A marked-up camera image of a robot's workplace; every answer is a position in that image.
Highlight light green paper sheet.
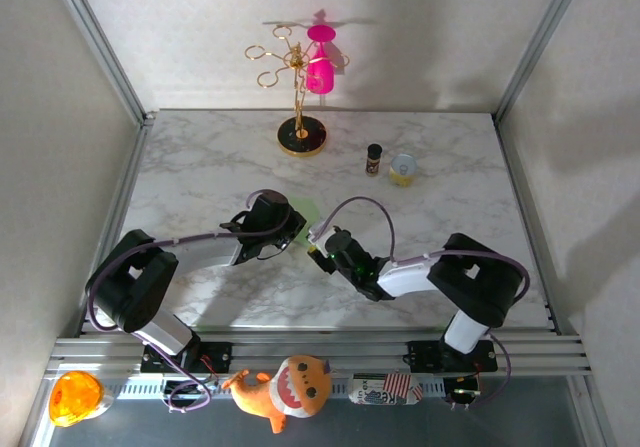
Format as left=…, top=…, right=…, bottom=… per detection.
left=288, top=195, right=321, bottom=248

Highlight small yellow-filled glass cup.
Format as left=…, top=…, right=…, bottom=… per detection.
left=388, top=153, right=419, bottom=189

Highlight spice bottle with black cap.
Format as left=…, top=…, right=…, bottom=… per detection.
left=365, top=143, right=384, bottom=178

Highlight drink can with flag print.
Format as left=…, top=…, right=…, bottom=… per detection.
left=347, top=371, right=424, bottom=407

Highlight orange plush shark toy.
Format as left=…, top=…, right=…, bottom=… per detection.
left=222, top=354, right=334, bottom=435

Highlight pink wine glass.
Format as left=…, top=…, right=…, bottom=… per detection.
left=305, top=24, right=335, bottom=94

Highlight small black controller board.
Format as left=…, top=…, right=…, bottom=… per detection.
left=444, top=375, right=482, bottom=411
left=162, top=379, right=211, bottom=404

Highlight orange translucent ball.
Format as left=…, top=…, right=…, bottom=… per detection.
left=48, top=370, right=114, bottom=428

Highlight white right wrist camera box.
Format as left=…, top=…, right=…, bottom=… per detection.
left=307, top=220, right=335, bottom=244

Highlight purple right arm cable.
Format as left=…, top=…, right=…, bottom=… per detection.
left=314, top=195, right=531, bottom=412

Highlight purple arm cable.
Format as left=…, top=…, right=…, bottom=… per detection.
left=314, top=195, right=531, bottom=412
left=85, top=189, right=296, bottom=414

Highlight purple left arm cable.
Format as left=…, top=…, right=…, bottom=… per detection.
left=85, top=189, right=296, bottom=414

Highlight gold wire glass rack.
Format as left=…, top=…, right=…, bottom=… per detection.
left=243, top=25, right=351, bottom=157

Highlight wide aluminium base rail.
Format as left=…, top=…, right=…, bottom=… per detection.
left=44, top=334, right=594, bottom=379

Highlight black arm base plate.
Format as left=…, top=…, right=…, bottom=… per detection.
left=407, top=339, right=497, bottom=374
left=141, top=340, right=234, bottom=374

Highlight aluminium side rail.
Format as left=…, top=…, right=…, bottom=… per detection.
left=74, top=116, right=156, bottom=338
left=493, top=116, right=571, bottom=336

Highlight grey slotted cable duct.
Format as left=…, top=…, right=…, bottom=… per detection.
left=102, top=377, right=451, bottom=399

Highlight aluminium frame post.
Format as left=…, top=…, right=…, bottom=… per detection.
left=44, top=0, right=156, bottom=123
left=492, top=0, right=592, bottom=121

